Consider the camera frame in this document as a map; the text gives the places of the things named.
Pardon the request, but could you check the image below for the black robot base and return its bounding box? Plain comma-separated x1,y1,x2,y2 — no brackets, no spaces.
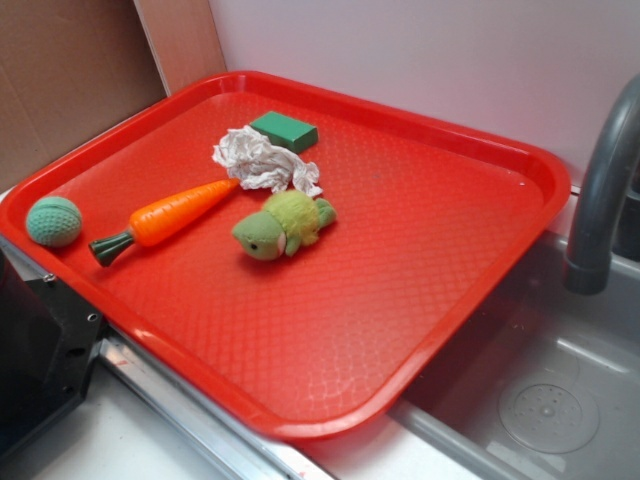
1,256,105,461

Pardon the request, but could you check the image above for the red plastic tray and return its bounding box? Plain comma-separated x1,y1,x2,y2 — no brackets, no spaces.
1,72,570,441

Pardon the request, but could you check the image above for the green plush turtle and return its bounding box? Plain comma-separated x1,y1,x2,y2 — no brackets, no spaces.
232,190,337,261

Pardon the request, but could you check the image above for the crumpled white cloth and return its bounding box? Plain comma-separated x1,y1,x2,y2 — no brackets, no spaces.
212,126,323,198

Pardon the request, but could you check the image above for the green rectangular block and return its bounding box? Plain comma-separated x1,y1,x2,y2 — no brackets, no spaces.
249,111,319,153

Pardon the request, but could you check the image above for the orange plastic carrot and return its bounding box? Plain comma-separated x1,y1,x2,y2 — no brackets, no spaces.
89,179,240,267

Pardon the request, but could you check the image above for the green textured ball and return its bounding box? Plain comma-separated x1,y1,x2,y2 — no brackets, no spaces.
25,196,83,248

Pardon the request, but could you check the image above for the grey plastic sink basin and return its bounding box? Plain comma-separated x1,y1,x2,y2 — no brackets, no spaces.
299,229,640,480

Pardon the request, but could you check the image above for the grey toy faucet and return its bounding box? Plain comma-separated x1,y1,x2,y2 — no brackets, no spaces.
563,76,639,295

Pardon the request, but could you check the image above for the brown cardboard panel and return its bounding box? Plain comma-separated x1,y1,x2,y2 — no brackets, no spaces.
1,1,226,190

